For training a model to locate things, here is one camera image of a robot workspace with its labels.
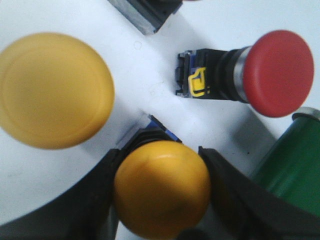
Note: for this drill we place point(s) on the red button with yellow clip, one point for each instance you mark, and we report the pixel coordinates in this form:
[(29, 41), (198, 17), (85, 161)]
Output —
[(274, 75)]

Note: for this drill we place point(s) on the green button with chrome ring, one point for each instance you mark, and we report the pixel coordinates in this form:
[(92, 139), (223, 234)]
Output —
[(291, 168)]

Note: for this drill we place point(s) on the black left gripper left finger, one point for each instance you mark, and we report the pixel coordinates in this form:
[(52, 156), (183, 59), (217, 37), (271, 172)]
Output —
[(83, 212)]

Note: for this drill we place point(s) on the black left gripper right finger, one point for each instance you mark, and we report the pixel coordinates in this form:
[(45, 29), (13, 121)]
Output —
[(250, 212)]

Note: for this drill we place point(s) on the large blurred yellow button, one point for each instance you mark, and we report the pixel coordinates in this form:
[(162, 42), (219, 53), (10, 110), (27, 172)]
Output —
[(55, 91)]

